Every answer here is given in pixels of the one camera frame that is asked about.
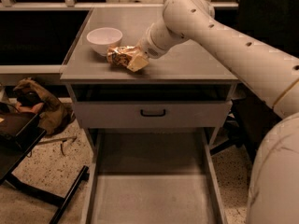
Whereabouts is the grey desk frame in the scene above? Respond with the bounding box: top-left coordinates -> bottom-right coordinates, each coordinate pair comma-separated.
0,0 -> 237,87

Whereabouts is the grey drawer cabinet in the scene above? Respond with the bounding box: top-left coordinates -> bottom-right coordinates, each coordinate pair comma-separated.
59,7 -> 245,161

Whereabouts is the brown crumpled jacket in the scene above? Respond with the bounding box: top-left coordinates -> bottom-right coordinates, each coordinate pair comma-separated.
13,78 -> 72,135

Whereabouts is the black side table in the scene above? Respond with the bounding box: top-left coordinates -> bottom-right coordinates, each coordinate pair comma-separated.
0,121 -> 91,224

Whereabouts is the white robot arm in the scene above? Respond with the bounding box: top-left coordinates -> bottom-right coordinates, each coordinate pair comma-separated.
128,0 -> 299,224

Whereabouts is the dark box on table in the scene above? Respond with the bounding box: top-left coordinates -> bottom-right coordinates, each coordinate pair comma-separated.
0,112 -> 39,150

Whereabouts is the white ceramic bowl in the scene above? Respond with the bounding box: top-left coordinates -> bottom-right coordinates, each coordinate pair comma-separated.
86,27 -> 122,56

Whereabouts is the black drawer handle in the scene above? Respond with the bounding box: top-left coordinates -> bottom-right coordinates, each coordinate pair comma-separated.
139,109 -> 166,118

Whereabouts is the crushed orange can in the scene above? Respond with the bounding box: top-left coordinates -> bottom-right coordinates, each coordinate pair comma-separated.
107,46 -> 141,67

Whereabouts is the grey top drawer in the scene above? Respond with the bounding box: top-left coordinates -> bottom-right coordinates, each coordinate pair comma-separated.
73,102 -> 232,129

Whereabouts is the black office chair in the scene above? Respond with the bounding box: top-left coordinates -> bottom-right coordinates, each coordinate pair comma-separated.
211,0 -> 299,160

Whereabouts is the open grey middle drawer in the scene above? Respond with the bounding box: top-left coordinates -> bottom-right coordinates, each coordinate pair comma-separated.
80,130 -> 228,224

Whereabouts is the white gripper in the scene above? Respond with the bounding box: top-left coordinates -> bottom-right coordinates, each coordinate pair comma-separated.
127,29 -> 165,72

